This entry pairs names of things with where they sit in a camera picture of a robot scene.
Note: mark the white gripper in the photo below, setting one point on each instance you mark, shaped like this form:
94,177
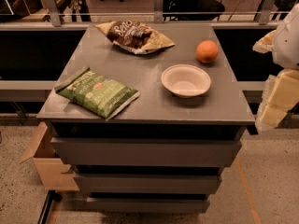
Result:
288,42

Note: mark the brown chip bag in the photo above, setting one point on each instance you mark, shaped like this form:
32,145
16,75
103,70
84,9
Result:
134,36

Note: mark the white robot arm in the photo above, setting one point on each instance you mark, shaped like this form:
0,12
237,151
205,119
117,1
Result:
285,53

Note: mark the green jalapeno chip bag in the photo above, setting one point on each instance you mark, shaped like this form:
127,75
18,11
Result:
102,95

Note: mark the orange fruit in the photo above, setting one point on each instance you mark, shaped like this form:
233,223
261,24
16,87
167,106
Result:
207,51

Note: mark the white paper bowl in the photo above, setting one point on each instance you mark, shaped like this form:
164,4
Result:
186,81

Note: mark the metal railing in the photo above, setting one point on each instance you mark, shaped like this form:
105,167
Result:
83,12

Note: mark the grey drawer cabinet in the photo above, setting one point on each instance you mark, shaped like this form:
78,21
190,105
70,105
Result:
222,114

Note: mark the black office chair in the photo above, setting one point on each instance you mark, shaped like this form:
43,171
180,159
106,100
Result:
192,10

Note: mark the middle grey drawer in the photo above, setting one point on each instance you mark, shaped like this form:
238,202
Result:
157,184

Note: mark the grey drawer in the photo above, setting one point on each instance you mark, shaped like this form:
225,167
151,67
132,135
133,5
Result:
148,205
157,184
146,153

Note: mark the bottom grey drawer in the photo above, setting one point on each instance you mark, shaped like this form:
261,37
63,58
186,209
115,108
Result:
148,205

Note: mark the top grey drawer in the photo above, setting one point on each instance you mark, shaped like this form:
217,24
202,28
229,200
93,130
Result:
146,153

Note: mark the cardboard box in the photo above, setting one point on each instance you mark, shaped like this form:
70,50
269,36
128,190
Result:
53,173

